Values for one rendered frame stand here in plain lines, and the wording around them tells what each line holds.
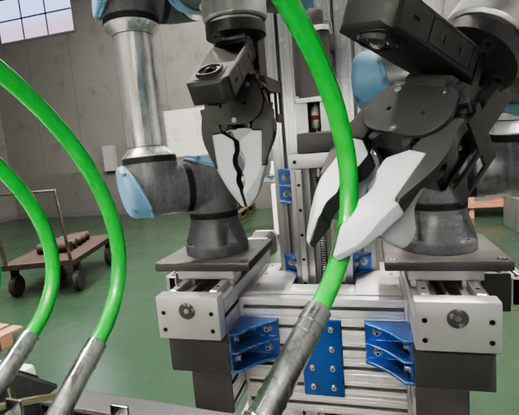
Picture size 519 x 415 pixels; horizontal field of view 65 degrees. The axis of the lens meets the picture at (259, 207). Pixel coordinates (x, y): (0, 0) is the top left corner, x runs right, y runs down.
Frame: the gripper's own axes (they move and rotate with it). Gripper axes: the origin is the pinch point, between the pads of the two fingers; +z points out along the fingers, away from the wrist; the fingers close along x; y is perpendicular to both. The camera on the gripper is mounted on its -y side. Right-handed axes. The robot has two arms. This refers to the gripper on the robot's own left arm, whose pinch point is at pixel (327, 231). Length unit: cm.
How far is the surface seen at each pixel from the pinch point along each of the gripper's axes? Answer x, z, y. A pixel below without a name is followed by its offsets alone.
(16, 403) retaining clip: 8.3, 22.6, -6.2
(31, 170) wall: 1140, 126, 237
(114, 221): 17.4, 9.4, -5.1
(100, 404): 27.3, 31.4, 14.4
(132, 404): 24.5, 28.6, 16.4
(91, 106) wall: 1020, -87, 217
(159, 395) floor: 152, 86, 139
